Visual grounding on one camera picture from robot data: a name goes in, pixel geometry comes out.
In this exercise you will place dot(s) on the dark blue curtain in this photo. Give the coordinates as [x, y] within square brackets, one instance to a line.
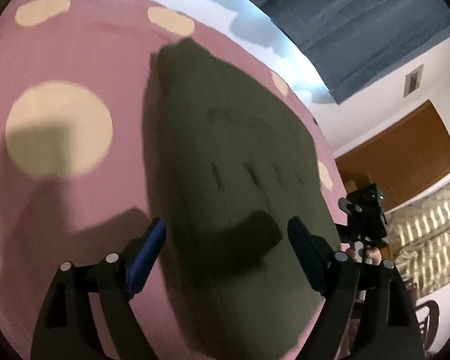
[353, 43]

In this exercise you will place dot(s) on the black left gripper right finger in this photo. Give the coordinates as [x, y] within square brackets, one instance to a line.
[388, 327]

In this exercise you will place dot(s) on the pink bedsheet with cream dots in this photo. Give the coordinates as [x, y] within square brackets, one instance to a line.
[73, 187]

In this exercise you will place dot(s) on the brown wooden door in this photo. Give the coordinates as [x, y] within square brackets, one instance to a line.
[404, 160]

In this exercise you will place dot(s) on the person's right hand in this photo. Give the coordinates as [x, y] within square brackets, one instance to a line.
[371, 255]

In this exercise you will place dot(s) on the patterned beige window curtain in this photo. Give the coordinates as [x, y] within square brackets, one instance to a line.
[419, 241]

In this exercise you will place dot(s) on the dark wooden chair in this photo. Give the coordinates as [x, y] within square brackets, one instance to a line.
[428, 314]

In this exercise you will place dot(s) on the white wall vent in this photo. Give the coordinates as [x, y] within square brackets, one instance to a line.
[413, 80]

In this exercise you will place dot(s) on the olive green bomber jacket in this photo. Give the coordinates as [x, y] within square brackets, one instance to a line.
[227, 165]

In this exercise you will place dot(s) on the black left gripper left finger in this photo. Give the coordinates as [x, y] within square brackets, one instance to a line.
[67, 328]

